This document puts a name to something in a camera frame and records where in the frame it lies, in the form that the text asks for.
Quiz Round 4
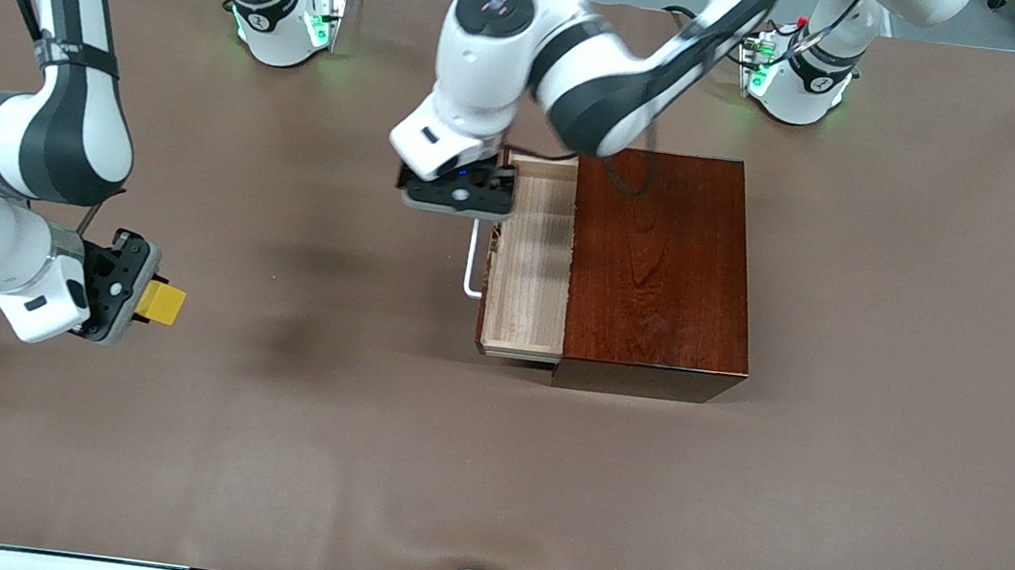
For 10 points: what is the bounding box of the yellow cube block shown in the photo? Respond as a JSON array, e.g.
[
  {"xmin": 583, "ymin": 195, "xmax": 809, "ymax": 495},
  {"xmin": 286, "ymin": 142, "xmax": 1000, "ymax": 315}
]
[{"xmin": 135, "ymin": 279, "xmax": 188, "ymax": 330}]

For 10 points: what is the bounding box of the silver drawer handle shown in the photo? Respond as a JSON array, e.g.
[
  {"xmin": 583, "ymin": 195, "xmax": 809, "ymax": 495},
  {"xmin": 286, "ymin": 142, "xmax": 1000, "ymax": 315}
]
[{"xmin": 461, "ymin": 218, "xmax": 493, "ymax": 301}]

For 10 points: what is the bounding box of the light wooden drawer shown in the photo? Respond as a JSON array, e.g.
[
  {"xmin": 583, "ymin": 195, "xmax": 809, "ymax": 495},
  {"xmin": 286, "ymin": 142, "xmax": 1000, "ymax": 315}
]
[{"xmin": 473, "ymin": 150, "xmax": 587, "ymax": 366}]

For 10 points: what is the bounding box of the dark red wooden cabinet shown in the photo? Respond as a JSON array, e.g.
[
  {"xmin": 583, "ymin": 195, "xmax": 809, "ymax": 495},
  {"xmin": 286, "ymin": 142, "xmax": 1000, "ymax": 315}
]
[{"xmin": 550, "ymin": 141, "xmax": 775, "ymax": 411}]

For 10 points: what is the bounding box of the brown table cover sheet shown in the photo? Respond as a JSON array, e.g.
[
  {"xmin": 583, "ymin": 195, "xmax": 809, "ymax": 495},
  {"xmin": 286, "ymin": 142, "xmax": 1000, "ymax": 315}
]
[{"xmin": 0, "ymin": 0, "xmax": 1015, "ymax": 570}]

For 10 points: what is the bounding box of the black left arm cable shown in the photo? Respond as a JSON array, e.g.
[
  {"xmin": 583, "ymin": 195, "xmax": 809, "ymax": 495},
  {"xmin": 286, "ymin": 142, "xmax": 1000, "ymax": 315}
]
[{"xmin": 596, "ymin": 0, "xmax": 878, "ymax": 223}]

